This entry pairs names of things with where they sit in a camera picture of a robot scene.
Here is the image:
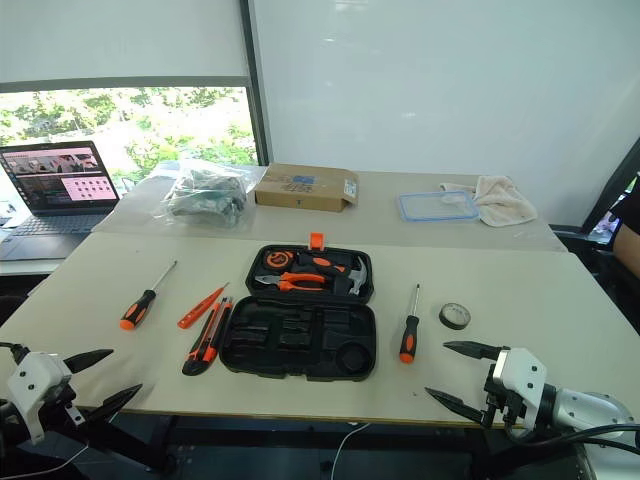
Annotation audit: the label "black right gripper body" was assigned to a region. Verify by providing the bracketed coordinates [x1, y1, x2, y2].
[481, 372, 527, 432]

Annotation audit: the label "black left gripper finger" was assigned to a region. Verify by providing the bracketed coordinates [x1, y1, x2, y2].
[97, 383, 145, 424]
[63, 348, 115, 374]

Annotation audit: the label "white roller blind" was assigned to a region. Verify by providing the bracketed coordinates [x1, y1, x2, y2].
[0, 0, 251, 95]

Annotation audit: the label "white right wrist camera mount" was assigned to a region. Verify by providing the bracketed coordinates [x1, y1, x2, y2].
[491, 347, 550, 432]

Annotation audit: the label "orange black tape measure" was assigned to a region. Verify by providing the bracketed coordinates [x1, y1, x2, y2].
[264, 250, 297, 274]

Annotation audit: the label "brown cardboard box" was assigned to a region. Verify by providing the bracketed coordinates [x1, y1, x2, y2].
[253, 163, 361, 213]

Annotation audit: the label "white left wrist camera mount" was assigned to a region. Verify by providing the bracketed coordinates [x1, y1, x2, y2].
[5, 351, 74, 446]

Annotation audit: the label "clear blue rimmed container lid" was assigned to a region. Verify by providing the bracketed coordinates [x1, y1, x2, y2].
[396, 190, 482, 223]

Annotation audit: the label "black table frame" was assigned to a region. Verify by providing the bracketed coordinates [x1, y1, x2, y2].
[64, 407, 181, 479]

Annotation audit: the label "long orange black screwdriver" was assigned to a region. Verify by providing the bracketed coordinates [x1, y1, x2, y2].
[119, 259, 179, 331]
[398, 282, 422, 365]

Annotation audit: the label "black handled claw hammer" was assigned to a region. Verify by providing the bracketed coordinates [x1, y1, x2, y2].
[331, 258, 369, 298]

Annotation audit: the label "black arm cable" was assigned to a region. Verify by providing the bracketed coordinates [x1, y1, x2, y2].
[0, 341, 29, 365]
[503, 421, 640, 445]

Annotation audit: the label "thin white cable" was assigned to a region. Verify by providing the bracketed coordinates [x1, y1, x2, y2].
[331, 422, 372, 480]

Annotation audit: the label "orange black utility knife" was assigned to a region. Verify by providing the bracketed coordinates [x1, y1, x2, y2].
[181, 295, 236, 378]

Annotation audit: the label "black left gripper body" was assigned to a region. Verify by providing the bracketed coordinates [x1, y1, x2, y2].
[43, 377, 85, 427]

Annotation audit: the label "short orange black screwdriver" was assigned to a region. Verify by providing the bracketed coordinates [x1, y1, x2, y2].
[296, 252, 350, 277]

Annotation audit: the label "orange test pen screwdriver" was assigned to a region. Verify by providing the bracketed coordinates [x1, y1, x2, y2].
[177, 281, 231, 330]

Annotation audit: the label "clear plastic bag with parts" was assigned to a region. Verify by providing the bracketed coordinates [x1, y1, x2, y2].
[151, 158, 262, 232]

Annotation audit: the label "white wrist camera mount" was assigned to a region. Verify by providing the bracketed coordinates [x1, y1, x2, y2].
[5, 351, 74, 446]
[491, 347, 550, 432]

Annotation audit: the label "black tool case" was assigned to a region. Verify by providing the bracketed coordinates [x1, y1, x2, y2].
[218, 243, 379, 384]

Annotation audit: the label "orange handled pliers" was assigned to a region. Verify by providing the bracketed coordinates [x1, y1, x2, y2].
[253, 269, 330, 293]

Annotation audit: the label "black electrical tape roll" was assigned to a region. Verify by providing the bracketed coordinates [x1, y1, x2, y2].
[438, 301, 473, 332]

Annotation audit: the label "cream folded towel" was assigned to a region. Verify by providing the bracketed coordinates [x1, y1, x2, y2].
[439, 174, 539, 228]

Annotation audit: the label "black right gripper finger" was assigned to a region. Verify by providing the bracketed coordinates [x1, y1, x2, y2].
[424, 386, 490, 428]
[442, 340, 502, 361]

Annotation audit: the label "dark window frame post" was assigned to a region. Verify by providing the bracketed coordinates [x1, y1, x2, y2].
[238, 0, 274, 167]

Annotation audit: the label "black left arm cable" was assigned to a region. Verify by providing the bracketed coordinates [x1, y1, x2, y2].
[0, 341, 29, 365]

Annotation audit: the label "dark open laptop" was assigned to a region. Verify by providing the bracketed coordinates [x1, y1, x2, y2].
[0, 140, 122, 263]

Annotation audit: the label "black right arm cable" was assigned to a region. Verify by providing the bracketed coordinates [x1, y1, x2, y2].
[503, 421, 640, 445]

